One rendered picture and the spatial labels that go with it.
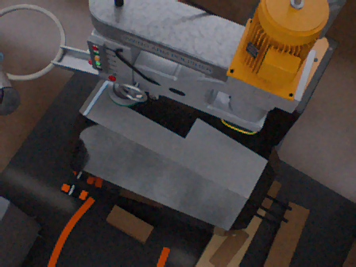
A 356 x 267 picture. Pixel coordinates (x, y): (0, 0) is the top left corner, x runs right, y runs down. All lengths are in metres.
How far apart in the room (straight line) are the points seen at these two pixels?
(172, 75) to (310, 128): 1.81
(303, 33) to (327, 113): 2.34
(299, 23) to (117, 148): 1.49
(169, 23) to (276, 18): 0.56
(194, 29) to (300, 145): 1.94
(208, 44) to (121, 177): 1.15
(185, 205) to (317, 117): 1.50
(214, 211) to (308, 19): 1.45
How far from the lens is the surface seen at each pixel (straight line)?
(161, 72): 2.31
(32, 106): 3.85
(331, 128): 3.95
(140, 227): 3.37
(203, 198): 2.81
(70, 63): 2.90
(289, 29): 1.67
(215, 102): 2.43
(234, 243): 3.33
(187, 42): 2.04
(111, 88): 2.88
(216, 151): 2.79
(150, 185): 2.87
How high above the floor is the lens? 3.47
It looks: 71 degrees down
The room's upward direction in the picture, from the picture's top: 9 degrees clockwise
